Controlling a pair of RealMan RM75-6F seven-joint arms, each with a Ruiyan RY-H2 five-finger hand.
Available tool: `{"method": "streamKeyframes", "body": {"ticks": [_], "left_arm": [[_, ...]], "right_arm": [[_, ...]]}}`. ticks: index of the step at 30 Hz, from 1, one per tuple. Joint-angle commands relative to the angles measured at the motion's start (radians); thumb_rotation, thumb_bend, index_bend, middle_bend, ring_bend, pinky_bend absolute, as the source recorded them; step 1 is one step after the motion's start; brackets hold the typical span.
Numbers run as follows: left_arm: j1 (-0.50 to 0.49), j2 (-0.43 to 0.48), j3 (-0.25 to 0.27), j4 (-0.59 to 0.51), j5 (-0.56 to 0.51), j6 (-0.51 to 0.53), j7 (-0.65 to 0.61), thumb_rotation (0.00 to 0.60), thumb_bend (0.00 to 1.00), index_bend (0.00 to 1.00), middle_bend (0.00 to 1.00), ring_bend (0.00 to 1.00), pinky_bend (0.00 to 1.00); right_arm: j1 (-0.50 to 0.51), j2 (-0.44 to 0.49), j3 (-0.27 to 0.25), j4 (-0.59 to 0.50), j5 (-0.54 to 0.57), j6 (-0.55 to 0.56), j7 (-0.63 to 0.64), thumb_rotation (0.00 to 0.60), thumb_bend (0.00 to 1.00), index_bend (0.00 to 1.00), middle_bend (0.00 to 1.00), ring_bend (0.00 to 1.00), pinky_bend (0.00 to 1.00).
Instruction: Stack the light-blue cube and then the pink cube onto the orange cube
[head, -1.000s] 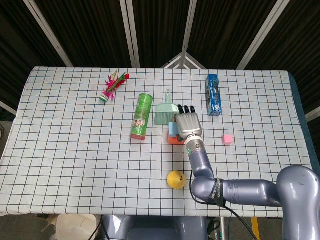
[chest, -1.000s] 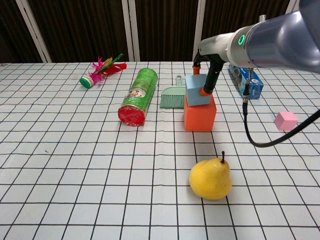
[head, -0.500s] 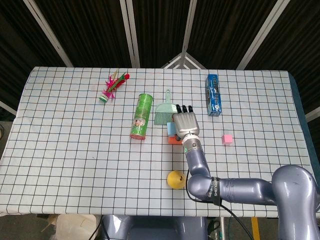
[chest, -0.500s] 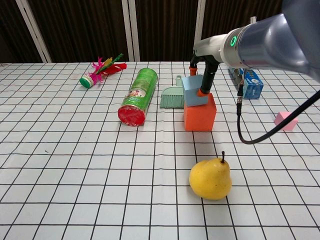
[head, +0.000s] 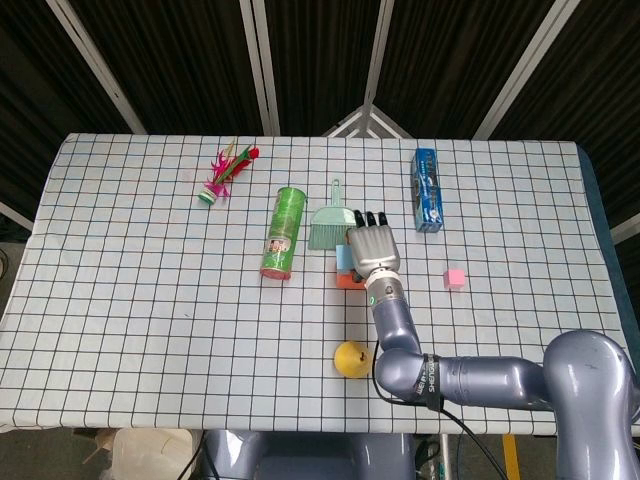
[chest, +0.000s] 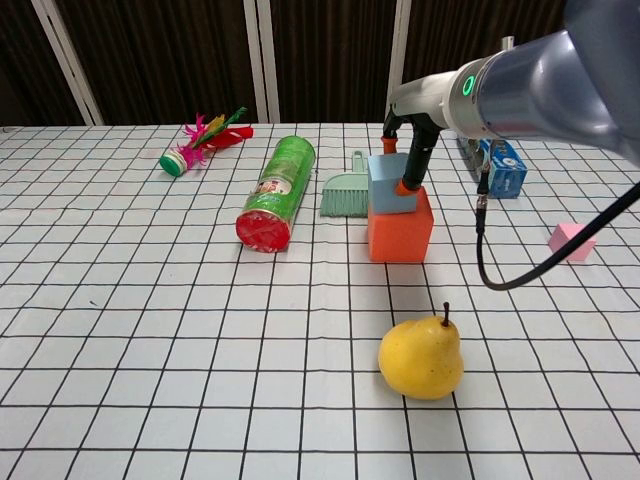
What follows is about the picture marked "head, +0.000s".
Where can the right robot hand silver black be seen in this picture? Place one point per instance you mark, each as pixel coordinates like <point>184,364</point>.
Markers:
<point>375,247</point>

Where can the light blue foam cube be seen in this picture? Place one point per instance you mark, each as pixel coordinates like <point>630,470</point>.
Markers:
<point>343,257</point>

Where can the small pink cube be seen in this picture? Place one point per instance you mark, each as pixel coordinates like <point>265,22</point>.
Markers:
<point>455,279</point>

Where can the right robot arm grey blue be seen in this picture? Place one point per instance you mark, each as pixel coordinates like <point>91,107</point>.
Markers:
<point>395,325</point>

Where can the orange foam cube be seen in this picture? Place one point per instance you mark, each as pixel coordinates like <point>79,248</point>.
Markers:
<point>345,281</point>

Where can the mint green mini broom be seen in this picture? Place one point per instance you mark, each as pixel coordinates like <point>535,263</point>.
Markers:
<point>330,225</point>

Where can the long blue cardboard box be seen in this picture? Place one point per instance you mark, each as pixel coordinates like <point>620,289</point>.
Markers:
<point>427,195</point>

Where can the green chip can red lid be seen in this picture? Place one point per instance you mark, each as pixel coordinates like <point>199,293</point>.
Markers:
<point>284,230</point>

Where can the yellow pear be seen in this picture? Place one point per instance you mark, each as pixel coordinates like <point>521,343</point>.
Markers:
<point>350,361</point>

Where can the pink feather shuttlecock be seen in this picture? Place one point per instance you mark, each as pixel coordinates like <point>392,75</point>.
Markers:
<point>227,167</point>

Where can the grey blue robot torso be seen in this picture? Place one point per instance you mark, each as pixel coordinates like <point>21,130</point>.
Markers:
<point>310,457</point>

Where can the metal stand pole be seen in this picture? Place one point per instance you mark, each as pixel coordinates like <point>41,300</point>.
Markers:
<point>448,457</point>

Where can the white black checkered tablecloth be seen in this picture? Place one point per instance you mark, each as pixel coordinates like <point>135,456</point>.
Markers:
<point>150,300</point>

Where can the white plastic container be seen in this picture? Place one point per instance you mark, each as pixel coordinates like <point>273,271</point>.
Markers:
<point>150,455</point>

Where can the dark folding screen white frame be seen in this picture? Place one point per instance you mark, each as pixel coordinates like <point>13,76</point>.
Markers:
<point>175,50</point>

